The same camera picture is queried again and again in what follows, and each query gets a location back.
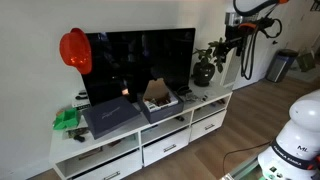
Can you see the green plastic bin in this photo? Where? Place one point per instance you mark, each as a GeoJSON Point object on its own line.
{"type": "Point", "coordinates": [66, 120]}

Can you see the small black object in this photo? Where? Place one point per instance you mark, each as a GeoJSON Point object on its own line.
{"type": "Point", "coordinates": [79, 137]}

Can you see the green grey bag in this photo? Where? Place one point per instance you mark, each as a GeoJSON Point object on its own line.
{"type": "Point", "coordinates": [306, 61]}

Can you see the brown cardboard flap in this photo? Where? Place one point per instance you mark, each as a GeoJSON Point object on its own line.
{"type": "Point", "coordinates": [156, 89]}

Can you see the dark blue open box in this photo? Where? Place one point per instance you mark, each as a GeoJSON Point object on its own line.
{"type": "Point", "coordinates": [163, 115]}

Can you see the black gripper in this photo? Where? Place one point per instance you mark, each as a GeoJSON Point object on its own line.
{"type": "Point", "coordinates": [233, 33]}

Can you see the white television stand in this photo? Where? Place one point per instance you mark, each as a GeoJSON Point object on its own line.
{"type": "Point", "coordinates": [66, 146]}

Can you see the potted plant black pot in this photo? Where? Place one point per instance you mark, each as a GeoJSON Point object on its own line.
{"type": "Point", "coordinates": [204, 71]}

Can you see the black flat screen television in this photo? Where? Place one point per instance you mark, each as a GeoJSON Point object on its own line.
{"type": "Point", "coordinates": [133, 60]}

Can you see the grey trash can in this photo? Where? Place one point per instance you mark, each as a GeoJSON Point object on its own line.
{"type": "Point", "coordinates": [280, 66]}

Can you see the orange red hat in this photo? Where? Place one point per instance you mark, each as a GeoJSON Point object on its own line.
{"type": "Point", "coordinates": [75, 50]}

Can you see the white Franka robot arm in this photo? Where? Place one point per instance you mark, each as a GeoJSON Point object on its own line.
{"type": "Point", "coordinates": [303, 126]}

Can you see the dark blue flat box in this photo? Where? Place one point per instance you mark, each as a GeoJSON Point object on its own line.
{"type": "Point", "coordinates": [110, 115]}

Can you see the small white box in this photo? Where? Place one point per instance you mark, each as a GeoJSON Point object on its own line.
{"type": "Point", "coordinates": [80, 106]}

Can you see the metal robot mount frame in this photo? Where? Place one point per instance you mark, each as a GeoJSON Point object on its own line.
{"type": "Point", "coordinates": [243, 170]}

